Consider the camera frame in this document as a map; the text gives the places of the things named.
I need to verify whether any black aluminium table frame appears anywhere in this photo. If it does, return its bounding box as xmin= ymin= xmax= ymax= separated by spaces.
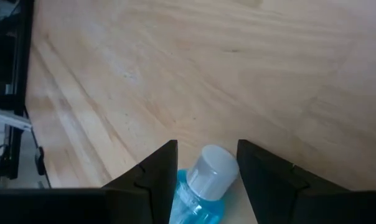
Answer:
xmin=0 ymin=0 xmax=52 ymax=189

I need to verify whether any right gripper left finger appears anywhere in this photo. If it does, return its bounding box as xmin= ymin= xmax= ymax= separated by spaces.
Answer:
xmin=103 ymin=139 xmax=179 ymax=224

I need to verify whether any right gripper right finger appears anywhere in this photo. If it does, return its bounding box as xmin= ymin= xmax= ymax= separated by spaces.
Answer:
xmin=237 ymin=139 xmax=352 ymax=224

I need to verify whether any blue mouthwash bottle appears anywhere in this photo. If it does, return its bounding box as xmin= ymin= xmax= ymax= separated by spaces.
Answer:
xmin=168 ymin=144 xmax=240 ymax=224

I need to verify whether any white aluminium extrusion piece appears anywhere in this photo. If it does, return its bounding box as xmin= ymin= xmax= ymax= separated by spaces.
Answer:
xmin=0 ymin=106 xmax=32 ymax=131

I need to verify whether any black table clamp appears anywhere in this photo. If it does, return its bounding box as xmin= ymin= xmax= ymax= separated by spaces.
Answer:
xmin=34 ymin=145 xmax=52 ymax=189

